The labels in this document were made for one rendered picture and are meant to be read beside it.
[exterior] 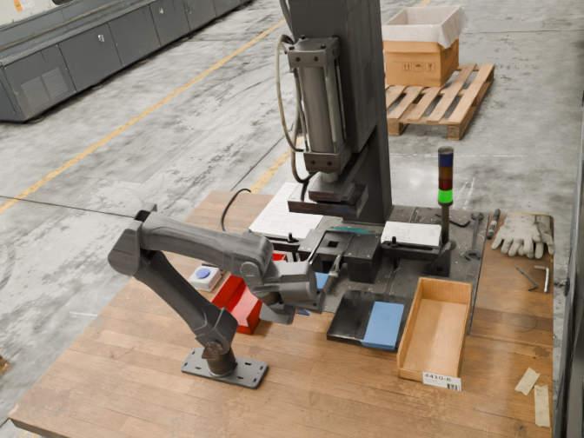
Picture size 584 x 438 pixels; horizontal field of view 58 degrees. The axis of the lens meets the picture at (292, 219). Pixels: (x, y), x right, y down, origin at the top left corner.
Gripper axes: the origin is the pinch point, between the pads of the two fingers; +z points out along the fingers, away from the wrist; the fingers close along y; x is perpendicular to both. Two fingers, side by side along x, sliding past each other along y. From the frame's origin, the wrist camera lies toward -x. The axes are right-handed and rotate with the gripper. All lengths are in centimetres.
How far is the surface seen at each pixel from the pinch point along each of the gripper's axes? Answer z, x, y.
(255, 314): 7.4, 11.9, -1.3
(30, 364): 105, 166, -29
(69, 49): 240, 421, 286
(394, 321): 11.3, -21.0, 3.8
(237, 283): 16.0, 23.3, 7.5
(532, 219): 35, -49, 44
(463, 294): 15.5, -34.8, 14.1
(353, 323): 10.6, -11.7, 1.5
